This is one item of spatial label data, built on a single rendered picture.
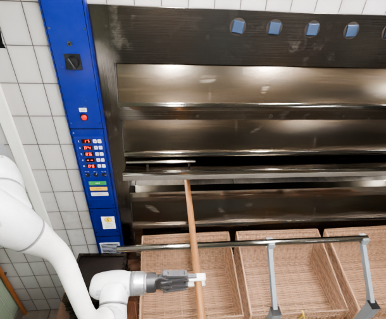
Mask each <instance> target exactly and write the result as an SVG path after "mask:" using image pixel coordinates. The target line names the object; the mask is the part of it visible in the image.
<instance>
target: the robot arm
mask: <svg viewBox="0 0 386 319"><path fill-rule="evenodd" d="M0 246H1V247H5V248H8V249H11V250H14V251H16V252H19V253H25V254H30V255H33V256H38V257H41V258H44V259H45V260H48V262H50V264H52V266H53V267H54V269H55V270H56V273H57V274H58V277H59V279H60V281H61V283H62V285H63V288H64V290H65V292H66V295H67V296H68V299H69V301H70V303H71V305H72V308H73V310H74V312H75V314H76V316H77V318H78V319H127V302H128V297H129V296H143V295H144V294H145V292H147V293H155V292H156V289H159V290H162V291H163V294H165V293H167V292H176V291H186V290H187V288H188V287H195V286H194V282H195V281H202V286H205V285H206V284H205V280H206V274H205V273H192V274H188V273H187V271H186V270H162V273H161V274H159V275H156V273H155V272H148V273H147V274H146V273H145V271H136V272H135V271H132V272H128V271H125V270H111V271H107V272H101V273H98V274H95V275H94V276H93V278H92V280H91V282H90V287H89V293H88V291H87V288H86V286H85V283H84V280H83V278H82V274H81V273H80V269H79V267H78V264H77V262H76V259H75V257H74V255H73V253H72V252H71V250H70V248H69V247H68V246H67V245H66V243H65V242H64V241H63V240H62V239H61V238H60V237H59V236H58V235H57V234H56V233H55V232H54V230H53V229H52V228H51V227H50V226H49V225H48V224H47V223H46V222H45V221H44V220H43V219H42V218H41V217H40V216H39V215H38V214H37V213H36V212H35V211H34V210H33V209H32V205H31V204H30V201H29V200H28V197H27V194H26V192H25V183H24V180H23V177H22V174H21V172H20V170H19V168H18V167H17V165H16V164H15V163H14V162H13V161H12V160H10V159H9V158H7V157H6V156H4V155H0ZM185 280H186V281H185ZM89 294H90V296H91V297H93V298H94V299H96V300H99V308H98V309H97V310H96V309H95V308H94V306H93V304H92V301H91V300H90V296H89Z"/></svg>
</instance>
